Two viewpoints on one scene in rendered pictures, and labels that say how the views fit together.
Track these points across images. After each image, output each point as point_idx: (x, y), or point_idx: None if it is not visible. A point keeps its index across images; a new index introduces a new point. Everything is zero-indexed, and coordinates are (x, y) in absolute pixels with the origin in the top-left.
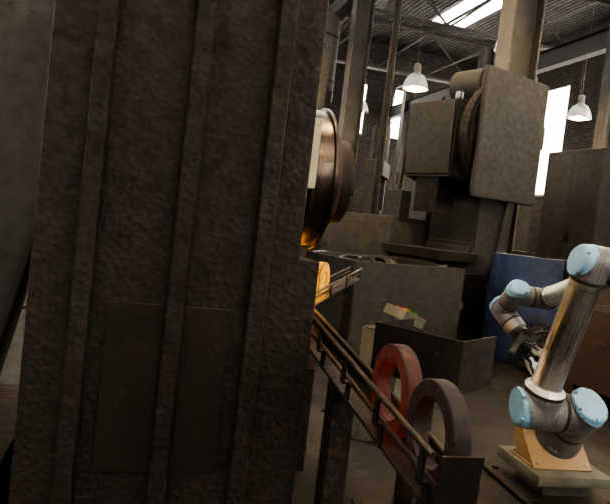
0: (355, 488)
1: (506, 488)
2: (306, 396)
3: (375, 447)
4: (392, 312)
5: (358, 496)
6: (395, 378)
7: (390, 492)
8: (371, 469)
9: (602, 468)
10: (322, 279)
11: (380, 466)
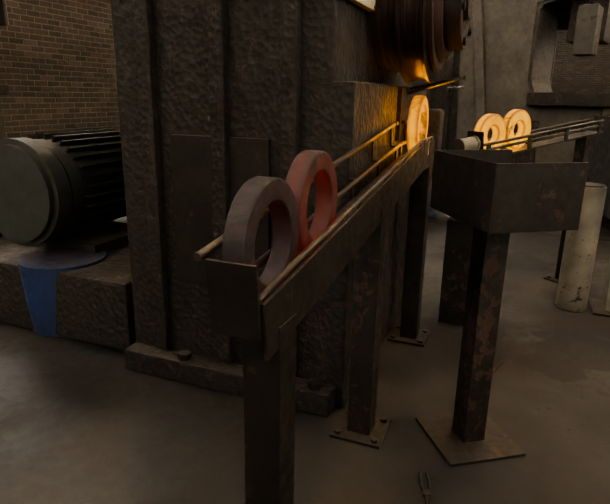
0: (507, 350)
1: None
2: (465, 250)
3: (576, 318)
4: None
5: (503, 357)
6: None
7: (548, 361)
8: (547, 337)
9: None
10: (519, 130)
11: (562, 336)
